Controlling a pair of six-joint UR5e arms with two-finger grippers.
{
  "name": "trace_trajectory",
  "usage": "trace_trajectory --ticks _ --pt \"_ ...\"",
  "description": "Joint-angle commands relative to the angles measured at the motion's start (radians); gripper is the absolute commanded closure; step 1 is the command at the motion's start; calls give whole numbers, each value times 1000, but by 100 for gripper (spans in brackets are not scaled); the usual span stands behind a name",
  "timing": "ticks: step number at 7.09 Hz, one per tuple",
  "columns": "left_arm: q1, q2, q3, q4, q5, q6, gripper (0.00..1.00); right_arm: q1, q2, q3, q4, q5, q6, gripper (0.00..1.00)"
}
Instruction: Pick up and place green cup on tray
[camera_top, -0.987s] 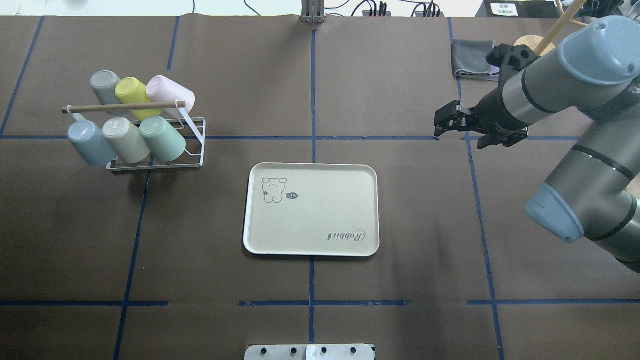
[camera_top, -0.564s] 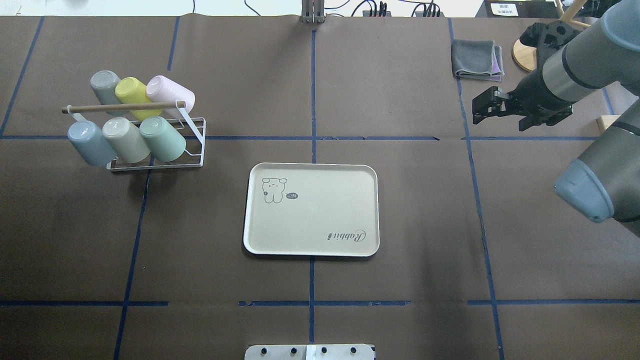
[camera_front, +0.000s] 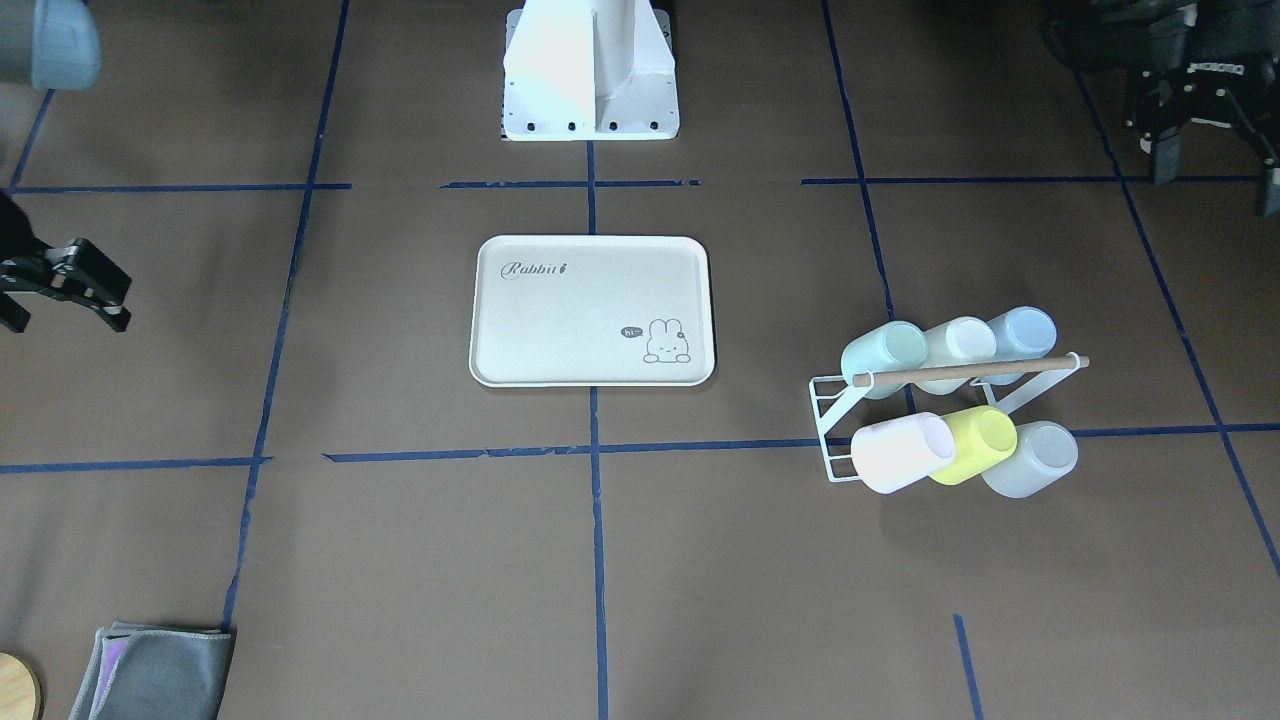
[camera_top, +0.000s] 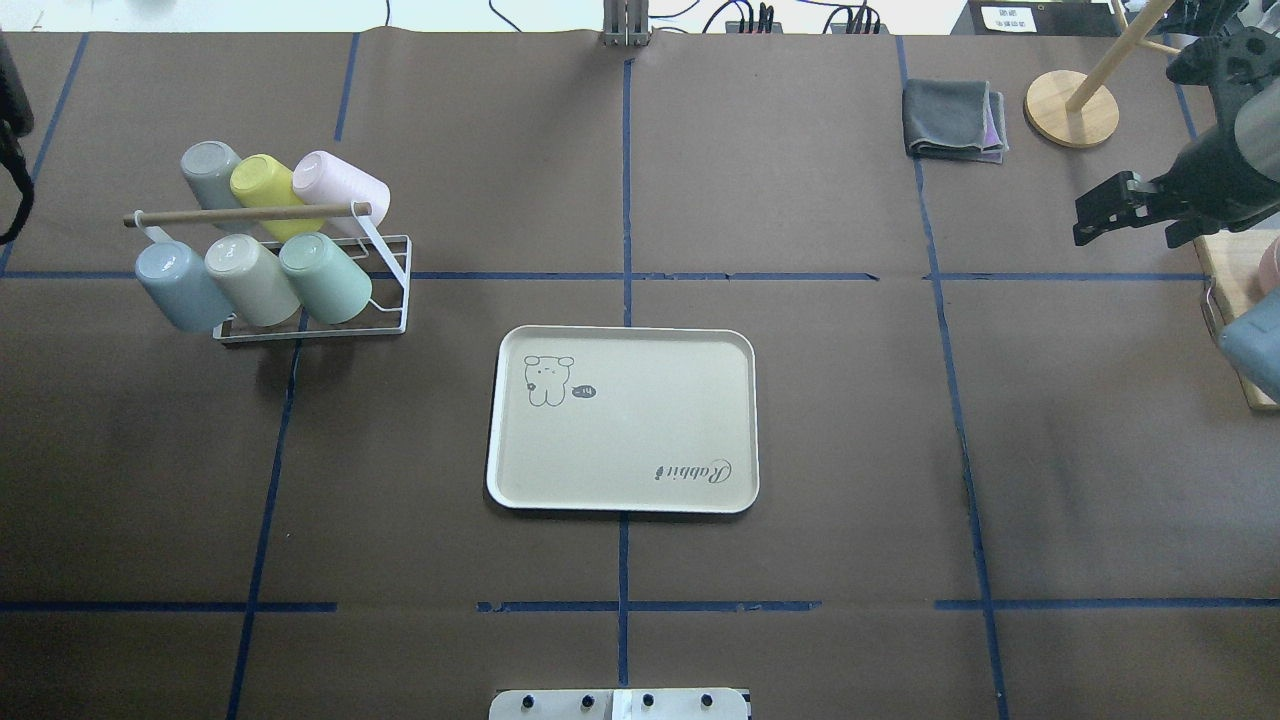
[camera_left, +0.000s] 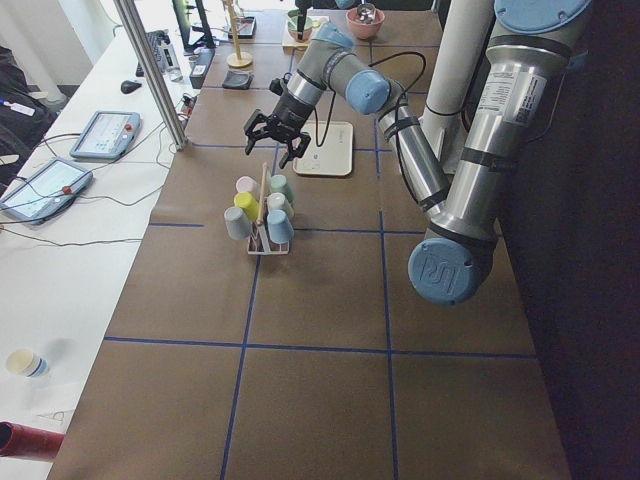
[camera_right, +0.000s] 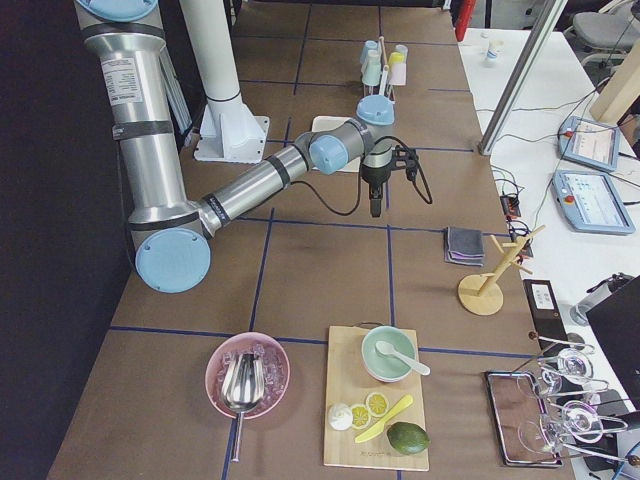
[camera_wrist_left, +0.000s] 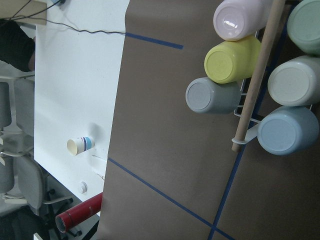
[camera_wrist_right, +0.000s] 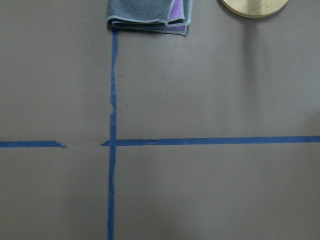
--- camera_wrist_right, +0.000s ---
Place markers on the wooden stand with round base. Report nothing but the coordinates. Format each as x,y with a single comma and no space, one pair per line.
254,9

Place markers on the grey folded cloth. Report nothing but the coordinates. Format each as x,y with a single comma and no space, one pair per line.
160,16

